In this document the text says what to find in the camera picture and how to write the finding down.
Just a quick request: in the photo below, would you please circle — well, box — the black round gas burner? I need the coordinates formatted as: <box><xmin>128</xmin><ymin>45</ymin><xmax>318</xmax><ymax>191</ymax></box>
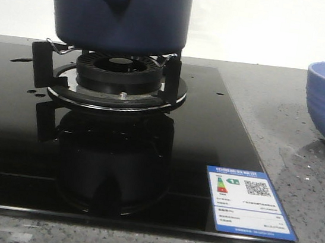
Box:
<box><xmin>76</xmin><ymin>52</ymin><xmax>163</xmax><ymax>95</ymax></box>

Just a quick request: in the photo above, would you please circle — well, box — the blue energy efficiency label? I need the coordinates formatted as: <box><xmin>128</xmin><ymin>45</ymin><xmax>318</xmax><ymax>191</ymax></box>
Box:
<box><xmin>207</xmin><ymin>165</ymin><xmax>297</xmax><ymax>242</ymax></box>

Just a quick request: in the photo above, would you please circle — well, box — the dark blue cooking pot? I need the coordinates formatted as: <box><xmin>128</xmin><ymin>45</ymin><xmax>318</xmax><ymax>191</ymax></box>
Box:
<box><xmin>53</xmin><ymin>0</ymin><xmax>193</xmax><ymax>56</ymax></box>

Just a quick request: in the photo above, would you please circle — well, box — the black glass gas stove top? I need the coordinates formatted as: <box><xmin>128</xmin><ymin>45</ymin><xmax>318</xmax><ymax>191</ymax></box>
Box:
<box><xmin>0</xmin><ymin>41</ymin><xmax>298</xmax><ymax>243</ymax></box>

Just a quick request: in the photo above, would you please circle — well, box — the black metal pot support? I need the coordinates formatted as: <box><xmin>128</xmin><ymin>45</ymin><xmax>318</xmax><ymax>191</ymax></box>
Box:
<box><xmin>32</xmin><ymin>39</ymin><xmax>187</xmax><ymax>112</ymax></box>

